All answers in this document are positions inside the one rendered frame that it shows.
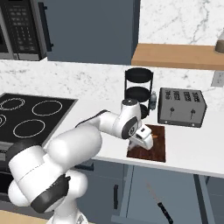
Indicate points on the small grey shaker bottle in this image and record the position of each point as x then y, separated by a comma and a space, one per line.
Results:
153, 100

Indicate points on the black hob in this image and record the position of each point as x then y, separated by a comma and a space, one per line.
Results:
35, 116

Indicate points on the blue-grey base cupboard door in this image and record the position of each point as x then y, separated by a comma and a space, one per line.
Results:
102, 201

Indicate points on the grey wall socket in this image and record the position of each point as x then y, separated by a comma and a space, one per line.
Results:
218, 79

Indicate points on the blue-grey base cupboard run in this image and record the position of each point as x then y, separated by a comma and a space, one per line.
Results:
215, 201

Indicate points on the blue-grey narrow drawer front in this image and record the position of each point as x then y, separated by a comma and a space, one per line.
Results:
110, 169

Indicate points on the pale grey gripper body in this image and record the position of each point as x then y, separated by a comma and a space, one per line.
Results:
145, 141

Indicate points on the blue-grey wall cupboard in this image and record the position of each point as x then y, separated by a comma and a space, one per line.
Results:
93, 29

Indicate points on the silver black microwave oven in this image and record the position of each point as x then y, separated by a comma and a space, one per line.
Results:
20, 29

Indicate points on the orange carrot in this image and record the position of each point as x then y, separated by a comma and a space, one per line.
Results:
155, 136

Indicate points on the dark wooden cutting board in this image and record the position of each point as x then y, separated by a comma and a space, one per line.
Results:
156, 150

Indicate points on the dark grey toaster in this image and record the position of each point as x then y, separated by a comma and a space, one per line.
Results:
180, 109

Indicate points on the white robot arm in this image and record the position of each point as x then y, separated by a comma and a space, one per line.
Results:
73, 145

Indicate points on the beige grey jar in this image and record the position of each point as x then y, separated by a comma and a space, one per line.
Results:
220, 45

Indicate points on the wooden wall shelf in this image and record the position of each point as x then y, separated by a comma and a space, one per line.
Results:
175, 57

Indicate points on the blue-grey wide drawer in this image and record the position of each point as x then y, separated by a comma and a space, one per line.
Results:
175, 192

